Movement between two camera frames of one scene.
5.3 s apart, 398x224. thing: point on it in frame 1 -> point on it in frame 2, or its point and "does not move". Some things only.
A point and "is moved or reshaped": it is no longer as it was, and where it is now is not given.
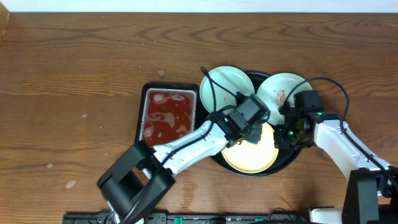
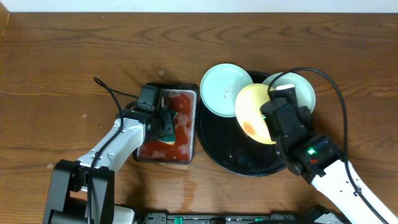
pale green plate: x=232 y=78 does not move
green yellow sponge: x=255 y=133 -> x=168 y=119
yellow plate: x=251 y=158 is moved or reshaped
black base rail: x=194 y=218 does not move
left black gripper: x=253 y=134 -> x=166 y=123
